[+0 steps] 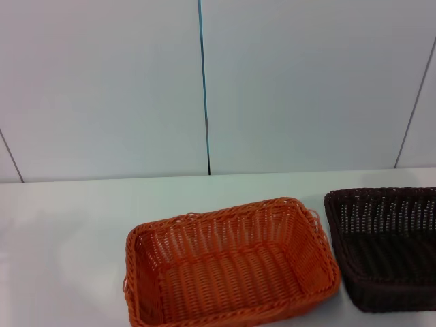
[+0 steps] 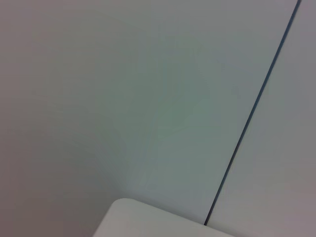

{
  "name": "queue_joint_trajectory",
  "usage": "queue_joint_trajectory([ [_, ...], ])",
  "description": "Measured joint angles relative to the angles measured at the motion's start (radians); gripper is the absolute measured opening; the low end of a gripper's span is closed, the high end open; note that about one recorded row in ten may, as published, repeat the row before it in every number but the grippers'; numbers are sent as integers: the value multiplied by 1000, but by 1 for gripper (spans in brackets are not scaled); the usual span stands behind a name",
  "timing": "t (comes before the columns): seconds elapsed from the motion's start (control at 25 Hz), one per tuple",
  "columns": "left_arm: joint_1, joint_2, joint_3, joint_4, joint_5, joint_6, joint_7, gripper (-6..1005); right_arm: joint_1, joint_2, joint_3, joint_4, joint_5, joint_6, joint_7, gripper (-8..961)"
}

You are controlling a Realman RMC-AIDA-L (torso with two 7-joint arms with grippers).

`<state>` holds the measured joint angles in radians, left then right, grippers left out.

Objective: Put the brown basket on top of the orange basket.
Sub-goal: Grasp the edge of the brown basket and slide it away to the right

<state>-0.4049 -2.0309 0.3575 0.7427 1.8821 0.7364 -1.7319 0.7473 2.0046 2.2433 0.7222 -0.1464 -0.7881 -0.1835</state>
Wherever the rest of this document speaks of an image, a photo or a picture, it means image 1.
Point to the dark brown woven basket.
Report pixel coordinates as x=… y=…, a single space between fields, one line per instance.
x=388 y=259

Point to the orange woven plastic basket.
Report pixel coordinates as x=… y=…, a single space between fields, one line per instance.
x=231 y=272

